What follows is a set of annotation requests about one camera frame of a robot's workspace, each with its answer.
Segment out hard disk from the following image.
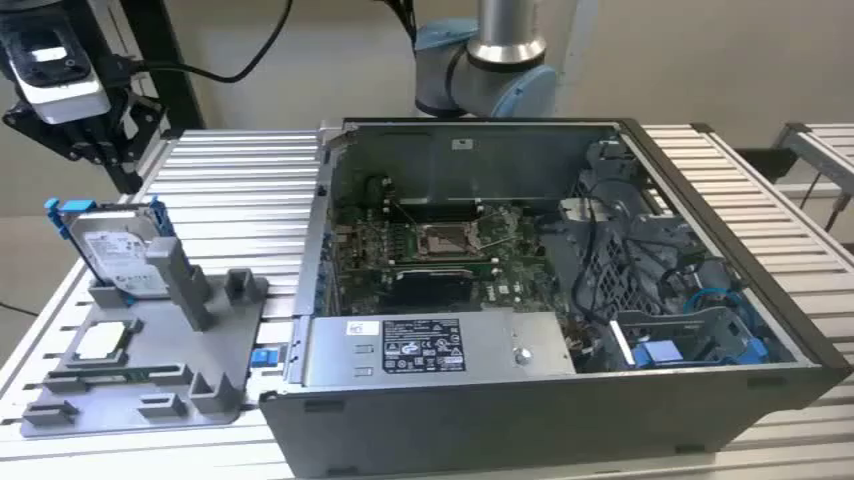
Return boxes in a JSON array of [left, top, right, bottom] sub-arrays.
[[42, 197, 178, 301]]

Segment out blue disk bay carrier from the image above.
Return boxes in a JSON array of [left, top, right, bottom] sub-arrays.
[[629, 339, 687, 371]]

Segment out silver CPU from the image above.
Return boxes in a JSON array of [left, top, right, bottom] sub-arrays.
[[67, 322, 133, 362]]

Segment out grey parts rack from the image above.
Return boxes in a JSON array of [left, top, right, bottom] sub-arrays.
[[18, 237, 272, 439]]

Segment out green RAM stick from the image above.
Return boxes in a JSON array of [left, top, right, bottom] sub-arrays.
[[49, 367, 186, 385]]

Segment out black RAM slots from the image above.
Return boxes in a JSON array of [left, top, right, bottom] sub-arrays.
[[389, 197, 485, 222]]

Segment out CPU socket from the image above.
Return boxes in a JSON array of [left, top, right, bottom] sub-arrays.
[[416, 222, 482, 262]]

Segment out silver power supply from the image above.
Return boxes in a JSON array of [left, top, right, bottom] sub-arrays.
[[302, 312, 579, 390]]

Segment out black graphics card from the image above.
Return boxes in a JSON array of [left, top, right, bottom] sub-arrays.
[[385, 267, 476, 307]]

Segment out metal socket cover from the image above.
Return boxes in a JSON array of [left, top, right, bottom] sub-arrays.
[[468, 205, 522, 252]]

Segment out black power supply label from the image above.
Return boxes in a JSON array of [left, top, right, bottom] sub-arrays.
[[378, 327, 469, 374]]

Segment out green motherboard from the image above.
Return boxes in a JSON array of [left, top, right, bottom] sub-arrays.
[[325, 199, 568, 317]]

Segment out open black PC case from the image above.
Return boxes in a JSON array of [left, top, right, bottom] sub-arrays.
[[257, 117, 854, 479]]

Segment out black box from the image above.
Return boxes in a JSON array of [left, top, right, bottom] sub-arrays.
[[736, 148, 799, 184]]

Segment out slatted metal side table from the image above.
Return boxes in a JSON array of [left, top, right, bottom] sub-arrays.
[[772, 122, 854, 201]]

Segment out black frame post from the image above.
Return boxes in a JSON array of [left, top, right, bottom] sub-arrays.
[[118, 0, 206, 132]]

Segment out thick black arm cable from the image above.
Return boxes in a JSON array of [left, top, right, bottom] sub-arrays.
[[115, 0, 294, 84]]

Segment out thin wire locking lever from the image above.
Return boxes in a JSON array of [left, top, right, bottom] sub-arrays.
[[390, 200, 428, 236]]

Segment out thin black arm cables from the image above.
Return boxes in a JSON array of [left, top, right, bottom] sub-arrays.
[[380, 0, 422, 39]]

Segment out black wire in case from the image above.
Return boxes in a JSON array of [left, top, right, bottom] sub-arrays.
[[571, 182, 639, 324]]

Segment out grey disk bay bracket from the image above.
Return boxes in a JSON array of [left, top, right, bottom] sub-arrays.
[[609, 304, 768, 372]]

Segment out blue wire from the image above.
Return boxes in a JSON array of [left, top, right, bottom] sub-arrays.
[[685, 284, 763, 351]]

